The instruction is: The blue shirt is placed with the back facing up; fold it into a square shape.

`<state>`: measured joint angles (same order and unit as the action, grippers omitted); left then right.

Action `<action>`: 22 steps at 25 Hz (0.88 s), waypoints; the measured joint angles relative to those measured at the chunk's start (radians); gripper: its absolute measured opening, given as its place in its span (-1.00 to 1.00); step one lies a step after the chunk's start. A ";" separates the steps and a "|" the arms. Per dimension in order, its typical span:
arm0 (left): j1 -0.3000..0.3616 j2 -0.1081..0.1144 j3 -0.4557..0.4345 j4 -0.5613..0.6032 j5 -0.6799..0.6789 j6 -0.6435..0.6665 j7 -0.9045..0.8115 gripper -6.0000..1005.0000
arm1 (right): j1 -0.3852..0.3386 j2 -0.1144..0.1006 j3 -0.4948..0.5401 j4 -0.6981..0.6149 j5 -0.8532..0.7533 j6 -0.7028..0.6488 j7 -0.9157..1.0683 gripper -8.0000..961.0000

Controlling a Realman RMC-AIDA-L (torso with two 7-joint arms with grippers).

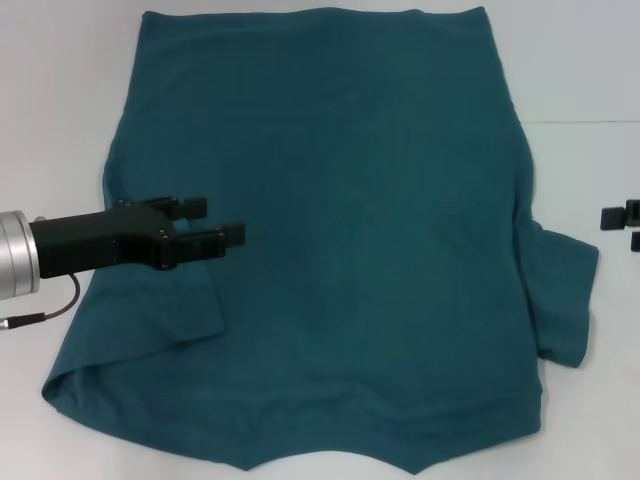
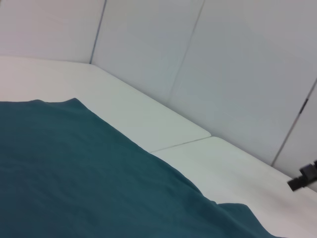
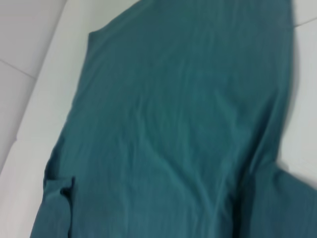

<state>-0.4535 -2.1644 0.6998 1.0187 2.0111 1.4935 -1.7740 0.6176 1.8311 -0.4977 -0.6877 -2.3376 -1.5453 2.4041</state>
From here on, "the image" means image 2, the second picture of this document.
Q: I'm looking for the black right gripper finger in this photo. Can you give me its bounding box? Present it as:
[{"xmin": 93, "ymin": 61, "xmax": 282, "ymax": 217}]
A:
[
  {"xmin": 287, "ymin": 174, "xmax": 310, "ymax": 192},
  {"xmin": 299, "ymin": 160, "xmax": 317, "ymax": 179}
]

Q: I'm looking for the teal blue t-shirt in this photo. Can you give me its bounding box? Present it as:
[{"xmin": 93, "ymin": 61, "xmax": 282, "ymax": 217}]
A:
[{"xmin": 0, "ymin": 98, "xmax": 288, "ymax": 238}]

